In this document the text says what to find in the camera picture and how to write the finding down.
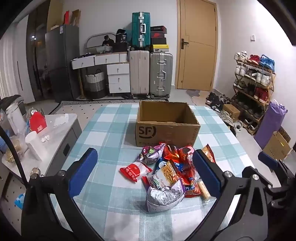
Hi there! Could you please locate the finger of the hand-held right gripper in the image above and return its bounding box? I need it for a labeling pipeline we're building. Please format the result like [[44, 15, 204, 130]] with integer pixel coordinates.
[[265, 177, 296, 210], [258, 151, 296, 179]]

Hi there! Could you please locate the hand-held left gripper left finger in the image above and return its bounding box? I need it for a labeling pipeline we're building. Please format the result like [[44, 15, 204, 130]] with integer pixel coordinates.
[[21, 148, 103, 241]]

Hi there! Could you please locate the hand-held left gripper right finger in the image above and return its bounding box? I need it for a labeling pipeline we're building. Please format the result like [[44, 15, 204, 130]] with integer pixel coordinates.
[[185, 149, 274, 241]]

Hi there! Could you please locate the pile of snack packets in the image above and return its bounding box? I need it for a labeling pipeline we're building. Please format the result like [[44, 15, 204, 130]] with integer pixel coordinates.
[[119, 142, 216, 214]]

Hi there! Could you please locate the flat folded cardboard box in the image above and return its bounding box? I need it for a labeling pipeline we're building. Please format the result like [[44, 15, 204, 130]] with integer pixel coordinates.
[[264, 126, 292, 161]]

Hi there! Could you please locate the purple rolled mat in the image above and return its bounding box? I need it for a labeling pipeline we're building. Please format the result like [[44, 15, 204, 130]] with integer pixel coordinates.
[[254, 100, 288, 150]]

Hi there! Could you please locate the white side table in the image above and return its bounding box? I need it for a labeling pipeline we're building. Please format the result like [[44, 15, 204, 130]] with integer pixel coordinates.
[[2, 113, 83, 186]]

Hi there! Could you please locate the white cup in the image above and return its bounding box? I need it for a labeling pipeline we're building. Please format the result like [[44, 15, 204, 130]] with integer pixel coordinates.
[[25, 131, 47, 162]]

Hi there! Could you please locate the white tissue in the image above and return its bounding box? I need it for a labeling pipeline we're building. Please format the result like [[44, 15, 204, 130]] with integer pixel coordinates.
[[53, 113, 70, 127]]

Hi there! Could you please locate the small brown cardboard box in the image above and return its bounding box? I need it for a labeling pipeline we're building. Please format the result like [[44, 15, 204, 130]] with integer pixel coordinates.
[[222, 104, 241, 122]]

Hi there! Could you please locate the red gift packet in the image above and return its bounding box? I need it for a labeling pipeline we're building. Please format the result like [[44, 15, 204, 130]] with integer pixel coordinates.
[[28, 108, 48, 134]]

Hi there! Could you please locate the shoe rack with shoes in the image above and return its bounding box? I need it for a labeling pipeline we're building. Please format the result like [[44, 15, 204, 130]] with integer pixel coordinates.
[[232, 50, 275, 133]]

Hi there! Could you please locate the blue packet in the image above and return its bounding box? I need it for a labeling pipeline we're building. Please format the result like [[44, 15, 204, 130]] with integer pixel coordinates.
[[14, 193, 25, 210]]

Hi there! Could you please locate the glass jar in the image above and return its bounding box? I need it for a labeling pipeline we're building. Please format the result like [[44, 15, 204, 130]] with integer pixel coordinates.
[[3, 134, 28, 163]]

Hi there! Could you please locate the heap of sneakers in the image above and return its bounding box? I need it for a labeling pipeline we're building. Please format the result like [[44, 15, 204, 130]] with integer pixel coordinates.
[[205, 91, 243, 137]]

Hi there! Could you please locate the bamboo shoe rack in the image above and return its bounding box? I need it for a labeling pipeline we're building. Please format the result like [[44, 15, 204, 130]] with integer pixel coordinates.
[[232, 59, 277, 136]]

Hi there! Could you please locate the grey beige rug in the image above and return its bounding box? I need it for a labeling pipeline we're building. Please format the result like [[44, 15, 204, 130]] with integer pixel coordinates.
[[186, 89, 210, 106]]

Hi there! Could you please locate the white kettle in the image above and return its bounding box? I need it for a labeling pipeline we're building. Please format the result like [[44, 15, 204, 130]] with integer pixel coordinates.
[[6, 103, 26, 136]]

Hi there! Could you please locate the woven laundry basket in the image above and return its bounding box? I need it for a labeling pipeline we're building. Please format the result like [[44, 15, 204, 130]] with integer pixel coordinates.
[[84, 69, 106, 99]]

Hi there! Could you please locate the white drawer dresser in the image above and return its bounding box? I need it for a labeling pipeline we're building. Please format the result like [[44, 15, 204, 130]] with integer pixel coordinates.
[[71, 52, 131, 96]]

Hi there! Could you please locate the black soft bag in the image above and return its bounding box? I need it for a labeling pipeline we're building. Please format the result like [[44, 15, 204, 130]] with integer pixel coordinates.
[[0, 95, 25, 109]]

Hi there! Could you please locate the dark grey refrigerator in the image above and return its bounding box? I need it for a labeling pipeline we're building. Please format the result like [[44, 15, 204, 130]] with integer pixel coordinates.
[[45, 24, 80, 103]]

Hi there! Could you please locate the silver hard suitcase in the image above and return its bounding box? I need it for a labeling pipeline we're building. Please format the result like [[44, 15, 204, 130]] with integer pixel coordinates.
[[149, 52, 173, 99]]

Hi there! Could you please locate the beige hard suitcase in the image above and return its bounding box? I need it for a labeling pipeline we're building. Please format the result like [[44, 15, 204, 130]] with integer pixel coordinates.
[[129, 50, 150, 99]]

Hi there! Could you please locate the wooden door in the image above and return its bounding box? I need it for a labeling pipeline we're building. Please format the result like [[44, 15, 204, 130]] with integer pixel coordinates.
[[176, 0, 218, 91]]

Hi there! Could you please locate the dark glass cabinet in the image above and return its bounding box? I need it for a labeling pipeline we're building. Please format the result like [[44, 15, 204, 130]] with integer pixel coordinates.
[[26, 0, 51, 101]]

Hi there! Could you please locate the white sheer curtain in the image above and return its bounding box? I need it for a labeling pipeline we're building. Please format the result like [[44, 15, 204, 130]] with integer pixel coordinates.
[[0, 35, 14, 99]]

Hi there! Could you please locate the white cabinet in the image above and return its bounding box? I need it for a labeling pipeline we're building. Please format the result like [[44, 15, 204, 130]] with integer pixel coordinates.
[[13, 14, 36, 104]]

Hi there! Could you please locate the arched mirror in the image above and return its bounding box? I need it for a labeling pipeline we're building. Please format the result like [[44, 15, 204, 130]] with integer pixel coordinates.
[[85, 32, 116, 49]]

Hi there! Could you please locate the teal hard suitcase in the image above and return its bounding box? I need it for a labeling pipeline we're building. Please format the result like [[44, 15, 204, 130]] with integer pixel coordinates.
[[132, 12, 151, 49]]

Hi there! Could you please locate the brown paper bag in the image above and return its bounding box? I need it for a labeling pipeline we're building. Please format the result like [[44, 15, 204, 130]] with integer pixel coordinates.
[[70, 9, 81, 26]]

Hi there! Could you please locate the black cable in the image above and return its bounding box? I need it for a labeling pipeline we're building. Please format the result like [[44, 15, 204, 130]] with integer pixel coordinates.
[[0, 127, 31, 186]]

